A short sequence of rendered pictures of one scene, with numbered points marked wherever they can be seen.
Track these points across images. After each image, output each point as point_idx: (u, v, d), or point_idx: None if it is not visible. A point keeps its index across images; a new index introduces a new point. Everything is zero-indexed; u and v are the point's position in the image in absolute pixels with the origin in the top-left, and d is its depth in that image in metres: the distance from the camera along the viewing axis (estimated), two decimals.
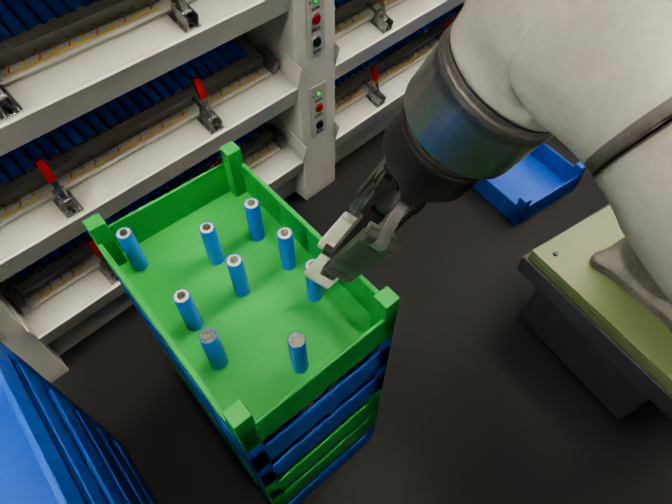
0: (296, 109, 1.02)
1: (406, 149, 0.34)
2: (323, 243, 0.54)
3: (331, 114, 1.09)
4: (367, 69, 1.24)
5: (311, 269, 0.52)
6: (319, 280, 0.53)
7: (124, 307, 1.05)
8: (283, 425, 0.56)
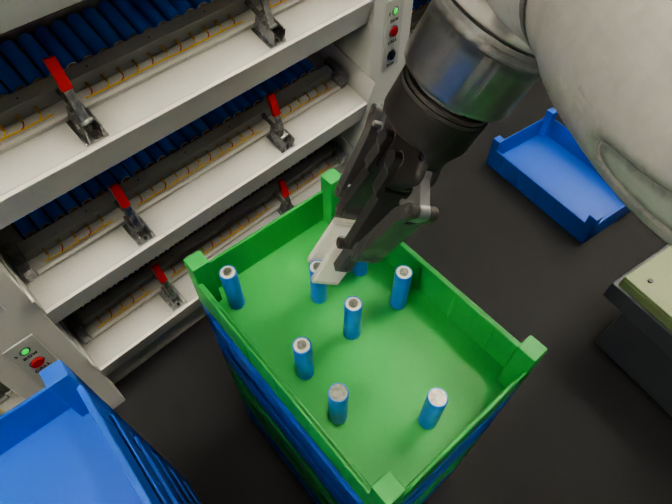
0: (362, 124, 0.97)
1: (428, 118, 0.36)
2: (315, 257, 0.53)
3: None
4: None
5: (321, 272, 0.51)
6: (329, 280, 0.53)
7: (179, 332, 1.00)
8: None
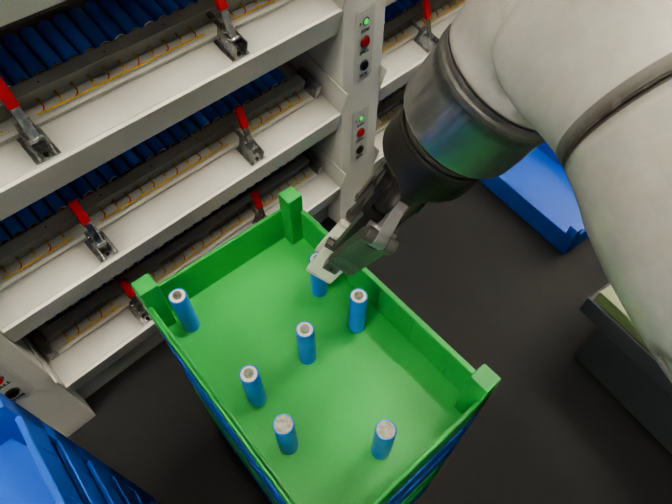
0: (337, 134, 0.95)
1: (406, 149, 0.34)
2: (320, 249, 0.54)
3: (371, 138, 1.02)
4: (404, 87, 1.18)
5: (313, 264, 0.52)
6: (321, 275, 0.53)
7: (152, 345, 0.98)
8: None
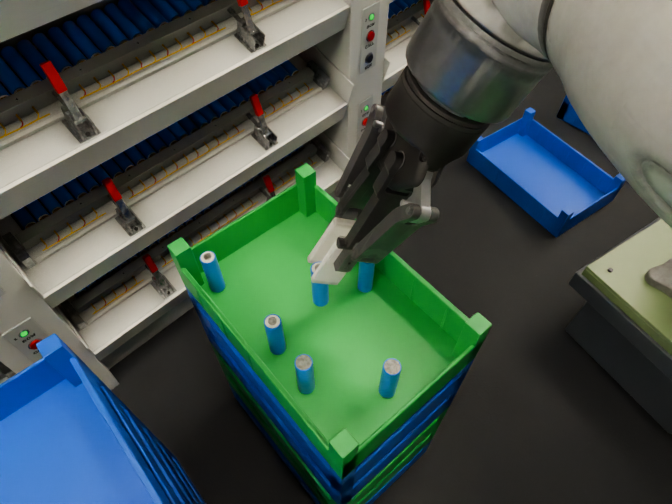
0: (343, 123, 1.02)
1: (429, 119, 0.36)
2: (315, 257, 0.53)
3: None
4: None
5: (320, 272, 0.51)
6: (329, 280, 0.53)
7: (170, 320, 1.05)
8: None
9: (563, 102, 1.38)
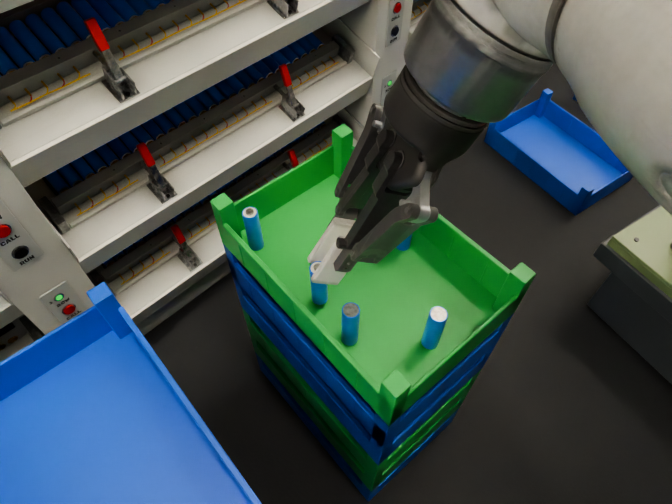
0: (367, 98, 1.03)
1: (428, 119, 0.36)
2: (315, 257, 0.53)
3: None
4: None
5: (320, 272, 0.51)
6: (329, 280, 0.53)
7: (194, 295, 1.06)
8: None
9: None
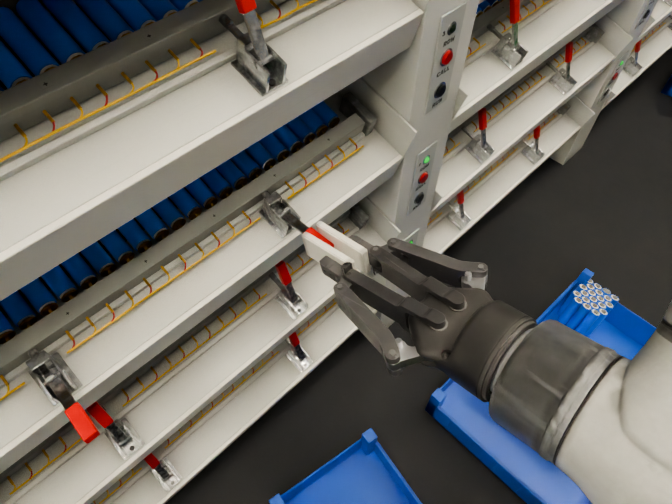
0: None
1: (480, 364, 0.38)
2: (322, 230, 0.53)
3: None
4: None
5: (313, 243, 0.51)
6: (309, 249, 0.53)
7: None
8: None
9: (429, 401, 0.93)
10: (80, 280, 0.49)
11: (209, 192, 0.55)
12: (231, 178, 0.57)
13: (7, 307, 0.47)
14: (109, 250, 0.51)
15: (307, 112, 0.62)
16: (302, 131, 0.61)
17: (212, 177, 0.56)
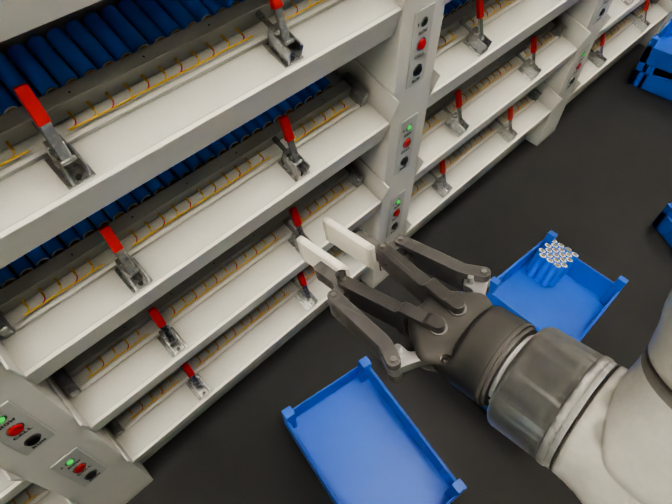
0: (40, 481, 0.74)
1: (480, 370, 0.38)
2: (329, 226, 0.53)
3: (110, 455, 0.81)
4: None
5: (308, 248, 0.51)
6: (303, 253, 0.53)
7: None
8: None
9: None
10: (141, 197, 0.67)
11: (234, 138, 0.73)
12: (250, 128, 0.74)
13: (91, 214, 0.65)
14: (161, 178, 0.69)
15: None
16: (304, 95, 0.79)
17: (236, 127, 0.74)
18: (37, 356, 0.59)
